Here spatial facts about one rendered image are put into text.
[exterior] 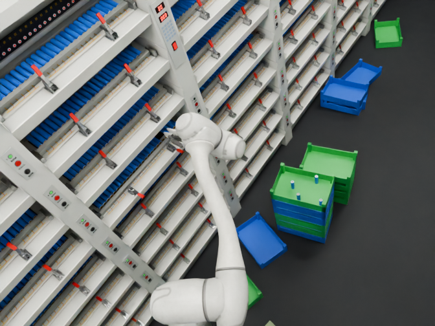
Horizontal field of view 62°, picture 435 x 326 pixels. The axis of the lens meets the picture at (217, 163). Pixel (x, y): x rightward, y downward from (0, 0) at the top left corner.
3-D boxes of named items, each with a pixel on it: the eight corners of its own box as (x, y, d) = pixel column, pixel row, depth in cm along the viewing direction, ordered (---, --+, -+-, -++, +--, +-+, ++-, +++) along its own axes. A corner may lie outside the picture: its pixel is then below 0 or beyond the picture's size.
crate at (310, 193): (334, 181, 198) (334, 173, 192) (325, 213, 189) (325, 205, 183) (282, 170, 211) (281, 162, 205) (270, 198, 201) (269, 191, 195)
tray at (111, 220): (197, 132, 176) (196, 121, 168) (111, 231, 153) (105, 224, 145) (165, 113, 182) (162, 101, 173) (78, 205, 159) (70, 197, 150)
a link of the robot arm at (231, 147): (224, 135, 148) (204, 122, 139) (254, 141, 138) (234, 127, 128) (215, 159, 147) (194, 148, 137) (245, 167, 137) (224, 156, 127)
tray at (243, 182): (283, 138, 265) (287, 128, 253) (237, 200, 243) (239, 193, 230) (260, 125, 271) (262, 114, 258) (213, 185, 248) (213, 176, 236)
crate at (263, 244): (287, 250, 223) (287, 245, 217) (261, 269, 220) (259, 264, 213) (259, 217, 241) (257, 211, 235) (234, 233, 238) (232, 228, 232)
